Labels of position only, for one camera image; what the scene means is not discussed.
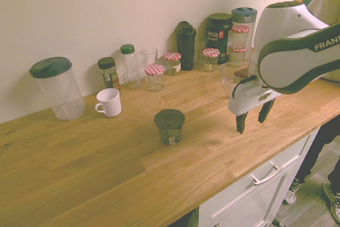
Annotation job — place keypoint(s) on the black Vega Sport tub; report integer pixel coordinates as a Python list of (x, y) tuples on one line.
[(217, 38)]

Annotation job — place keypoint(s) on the black shaker bottle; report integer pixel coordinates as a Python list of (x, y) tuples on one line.
[(186, 47)]

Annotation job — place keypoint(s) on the large clear canister green lid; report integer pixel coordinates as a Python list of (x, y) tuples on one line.
[(59, 88)]

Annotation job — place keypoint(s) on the white kitchen cabinet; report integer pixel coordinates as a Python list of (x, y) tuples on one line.
[(252, 197)]

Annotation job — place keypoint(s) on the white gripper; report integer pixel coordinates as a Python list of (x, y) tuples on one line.
[(247, 99)]

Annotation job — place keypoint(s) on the dark green cereal cup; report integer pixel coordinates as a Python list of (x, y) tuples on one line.
[(170, 123)]

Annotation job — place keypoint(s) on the small clear glass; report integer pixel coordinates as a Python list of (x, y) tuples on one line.
[(199, 55)]

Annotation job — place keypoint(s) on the person in white shirt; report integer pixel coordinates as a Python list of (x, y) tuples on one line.
[(329, 1)]

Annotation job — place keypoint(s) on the white ceramic mug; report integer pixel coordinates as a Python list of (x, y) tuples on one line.
[(110, 103)]

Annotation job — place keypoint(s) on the clear rectangular plastic container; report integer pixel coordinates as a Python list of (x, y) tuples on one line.
[(225, 74)]

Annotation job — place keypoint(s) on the tall clear drinking glass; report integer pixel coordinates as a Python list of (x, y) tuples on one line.
[(149, 57)]

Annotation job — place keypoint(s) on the glass jar red checked lid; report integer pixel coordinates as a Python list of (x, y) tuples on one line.
[(237, 55), (210, 60), (172, 63), (239, 37), (154, 78)]

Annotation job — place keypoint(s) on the tall clear container blue lid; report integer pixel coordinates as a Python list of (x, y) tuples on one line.
[(245, 15)]

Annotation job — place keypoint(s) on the clear bottle green cap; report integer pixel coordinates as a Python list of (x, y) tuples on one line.
[(129, 66)]

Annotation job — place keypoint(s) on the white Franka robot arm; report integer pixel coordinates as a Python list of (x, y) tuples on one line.
[(279, 59)]

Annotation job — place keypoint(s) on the spice jar dark lid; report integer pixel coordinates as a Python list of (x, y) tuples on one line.
[(109, 75)]

